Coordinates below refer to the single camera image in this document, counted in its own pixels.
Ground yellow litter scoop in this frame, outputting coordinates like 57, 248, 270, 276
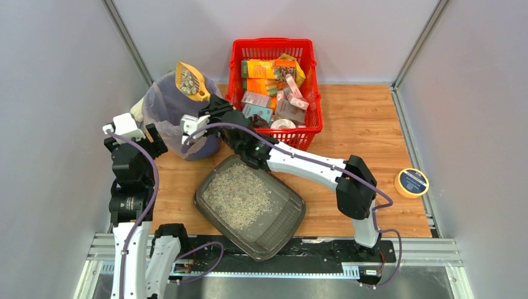
175, 61, 210, 102

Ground grey litter box tray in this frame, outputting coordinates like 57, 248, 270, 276
194, 155, 306, 262

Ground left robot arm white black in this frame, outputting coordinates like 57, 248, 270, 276
103, 122, 189, 298

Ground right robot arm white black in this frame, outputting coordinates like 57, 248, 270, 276
184, 95, 381, 249

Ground teal sponge box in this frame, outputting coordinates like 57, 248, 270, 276
242, 103, 273, 122

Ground grey pink box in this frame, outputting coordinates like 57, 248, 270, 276
241, 90, 271, 108

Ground litter clump on scoop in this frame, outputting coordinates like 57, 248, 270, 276
177, 69, 199, 95

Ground orange box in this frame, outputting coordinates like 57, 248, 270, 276
242, 78, 278, 97
241, 59, 276, 80

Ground orange box top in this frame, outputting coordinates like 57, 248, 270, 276
241, 59, 276, 80

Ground dark brown cloth in basket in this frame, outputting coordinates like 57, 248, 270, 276
248, 114, 270, 129

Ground white tape roll in basket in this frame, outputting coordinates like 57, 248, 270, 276
270, 119, 296, 130

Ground purple trash bin with bag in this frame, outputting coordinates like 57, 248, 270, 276
130, 71, 220, 161

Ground red plastic basket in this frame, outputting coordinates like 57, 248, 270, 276
224, 38, 323, 151

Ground yellow snack bag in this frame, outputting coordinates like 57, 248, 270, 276
279, 53, 306, 87

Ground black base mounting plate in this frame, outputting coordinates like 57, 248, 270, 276
169, 235, 398, 284

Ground yellow tape roll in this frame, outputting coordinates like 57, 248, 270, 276
394, 168, 430, 199

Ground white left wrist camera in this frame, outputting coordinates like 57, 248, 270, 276
102, 113, 146, 145

